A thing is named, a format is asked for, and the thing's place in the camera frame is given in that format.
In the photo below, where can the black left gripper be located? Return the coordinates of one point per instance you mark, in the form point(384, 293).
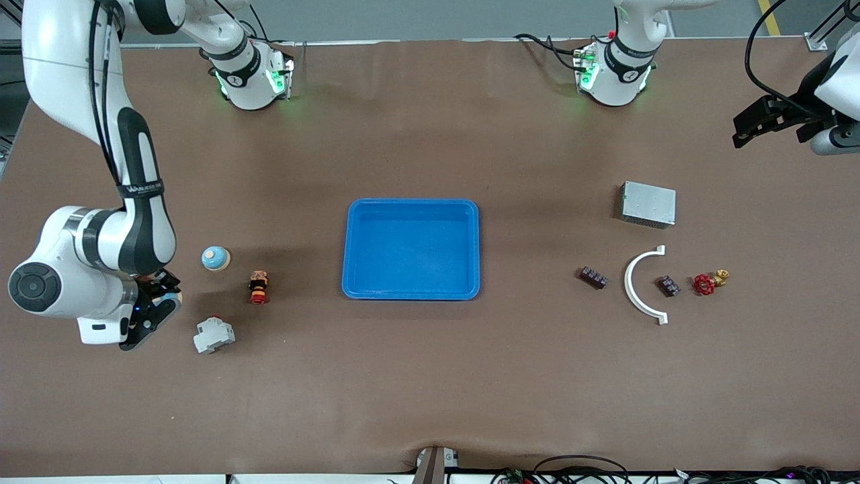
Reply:
point(804, 99)

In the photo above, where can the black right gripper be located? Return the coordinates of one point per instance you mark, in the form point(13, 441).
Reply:
point(153, 288)

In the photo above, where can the dark brown capacitor block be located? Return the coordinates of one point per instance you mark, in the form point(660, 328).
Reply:
point(668, 286)
point(593, 277)

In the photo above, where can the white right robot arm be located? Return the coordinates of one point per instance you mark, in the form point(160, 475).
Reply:
point(60, 67)

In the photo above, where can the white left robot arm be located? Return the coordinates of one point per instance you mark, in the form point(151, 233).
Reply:
point(618, 74)

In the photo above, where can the white circuit breaker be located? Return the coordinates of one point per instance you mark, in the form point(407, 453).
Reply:
point(213, 334)

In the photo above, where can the red yellow emergency stop button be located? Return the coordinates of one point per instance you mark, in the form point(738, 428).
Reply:
point(259, 282)

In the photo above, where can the grey metal box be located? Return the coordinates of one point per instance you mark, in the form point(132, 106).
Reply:
point(648, 205)

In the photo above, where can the red handwheel brass valve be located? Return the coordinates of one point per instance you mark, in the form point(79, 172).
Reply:
point(703, 285)

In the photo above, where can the blue plastic tray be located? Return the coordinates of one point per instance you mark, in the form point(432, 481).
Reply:
point(413, 252)

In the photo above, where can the aluminium frame profile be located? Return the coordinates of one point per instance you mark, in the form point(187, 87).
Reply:
point(816, 42)

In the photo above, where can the white curved plastic bracket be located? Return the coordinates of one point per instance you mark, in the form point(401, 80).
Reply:
point(627, 282)

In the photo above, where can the metal table edge bracket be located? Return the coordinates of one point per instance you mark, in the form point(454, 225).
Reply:
point(433, 467)

